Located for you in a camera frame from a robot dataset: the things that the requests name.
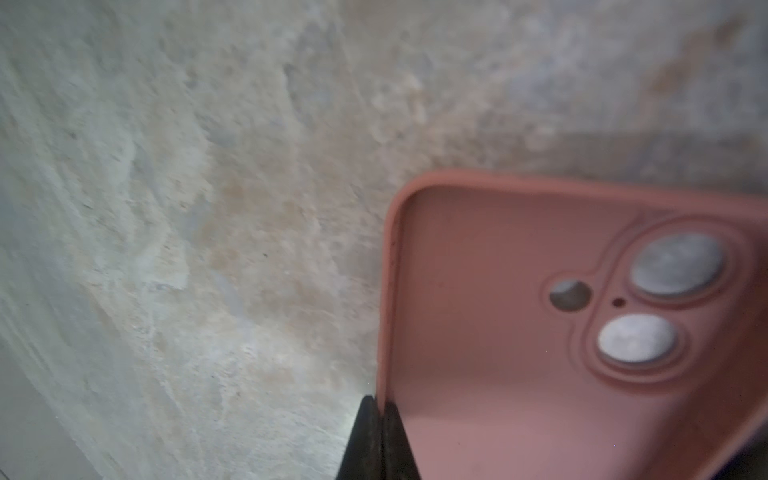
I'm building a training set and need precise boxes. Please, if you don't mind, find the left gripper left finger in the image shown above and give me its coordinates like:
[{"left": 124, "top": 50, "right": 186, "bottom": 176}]
[{"left": 336, "top": 395, "right": 382, "bottom": 480}]

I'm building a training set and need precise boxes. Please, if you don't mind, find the pink phone case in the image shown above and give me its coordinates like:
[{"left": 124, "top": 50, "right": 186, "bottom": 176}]
[{"left": 376, "top": 170, "right": 767, "bottom": 479}]

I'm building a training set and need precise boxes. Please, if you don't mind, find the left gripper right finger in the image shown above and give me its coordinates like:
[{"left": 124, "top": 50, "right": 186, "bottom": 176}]
[{"left": 381, "top": 402, "right": 421, "bottom": 480}]

